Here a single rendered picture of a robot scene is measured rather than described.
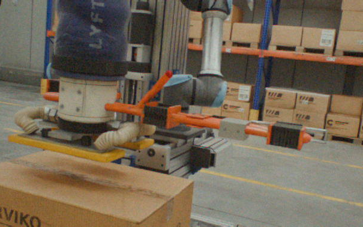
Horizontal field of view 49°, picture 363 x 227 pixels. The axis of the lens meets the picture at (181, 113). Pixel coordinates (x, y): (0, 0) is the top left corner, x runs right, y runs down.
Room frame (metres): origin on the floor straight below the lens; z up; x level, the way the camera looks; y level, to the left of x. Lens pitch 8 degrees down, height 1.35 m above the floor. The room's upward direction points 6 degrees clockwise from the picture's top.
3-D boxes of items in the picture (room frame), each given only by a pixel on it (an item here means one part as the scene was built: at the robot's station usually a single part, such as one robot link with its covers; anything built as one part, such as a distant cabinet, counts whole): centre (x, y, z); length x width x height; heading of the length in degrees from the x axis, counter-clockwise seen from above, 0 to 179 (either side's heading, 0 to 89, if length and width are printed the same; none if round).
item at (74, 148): (1.13, 0.32, 1.08); 0.34 x 0.10 x 0.05; 69
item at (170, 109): (1.13, 0.06, 1.18); 0.10 x 0.08 x 0.06; 159
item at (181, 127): (1.71, 0.03, 1.09); 0.15 x 0.15 x 0.10
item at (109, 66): (1.22, 0.29, 1.30); 0.23 x 0.23 x 0.04
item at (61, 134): (1.22, 0.29, 1.12); 0.34 x 0.25 x 0.06; 69
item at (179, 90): (1.71, 0.02, 1.20); 0.13 x 0.12 x 0.14; 94
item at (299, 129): (1.00, -0.27, 1.18); 0.08 x 0.07 x 0.05; 69
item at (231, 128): (1.05, -0.14, 1.17); 0.07 x 0.07 x 0.04; 69
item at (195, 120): (1.26, 0.06, 1.18); 0.93 x 0.30 x 0.04; 69
